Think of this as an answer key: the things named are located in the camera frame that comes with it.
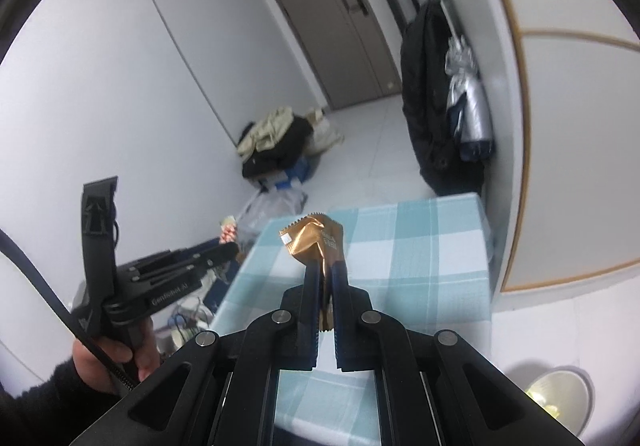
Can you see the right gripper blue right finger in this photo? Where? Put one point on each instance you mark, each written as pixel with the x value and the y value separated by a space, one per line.
pixel 353 341

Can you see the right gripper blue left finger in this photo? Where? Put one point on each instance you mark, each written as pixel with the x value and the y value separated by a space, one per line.
pixel 299 341

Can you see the gold foil snack wrapper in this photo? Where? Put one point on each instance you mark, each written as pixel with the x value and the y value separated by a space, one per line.
pixel 317 238

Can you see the white round trash bin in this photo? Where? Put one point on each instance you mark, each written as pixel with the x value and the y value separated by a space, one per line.
pixel 567 394

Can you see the person's left hand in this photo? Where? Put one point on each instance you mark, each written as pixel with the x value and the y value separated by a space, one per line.
pixel 96 376

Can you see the teal checkered tablecloth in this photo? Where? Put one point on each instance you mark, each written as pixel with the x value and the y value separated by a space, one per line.
pixel 423 262

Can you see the grey plastic mailer bag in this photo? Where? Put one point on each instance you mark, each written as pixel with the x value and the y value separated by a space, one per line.
pixel 265 205

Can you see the blue white cardboard box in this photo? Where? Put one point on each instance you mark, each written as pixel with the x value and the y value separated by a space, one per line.
pixel 299 173

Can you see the black jacket hanging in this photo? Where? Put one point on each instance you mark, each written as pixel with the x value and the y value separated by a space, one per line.
pixel 425 87

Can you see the black clothing pile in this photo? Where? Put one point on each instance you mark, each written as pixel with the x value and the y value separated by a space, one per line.
pixel 281 156

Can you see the white cream tote bag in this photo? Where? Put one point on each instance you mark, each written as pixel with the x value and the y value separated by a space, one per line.
pixel 324 136

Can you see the beige clothing pile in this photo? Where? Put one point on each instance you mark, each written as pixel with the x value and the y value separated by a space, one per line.
pixel 265 134

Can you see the silver folded umbrella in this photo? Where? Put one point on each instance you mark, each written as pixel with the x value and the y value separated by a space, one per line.
pixel 467 111

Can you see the brown entrance door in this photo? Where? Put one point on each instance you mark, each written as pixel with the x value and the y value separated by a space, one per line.
pixel 345 47

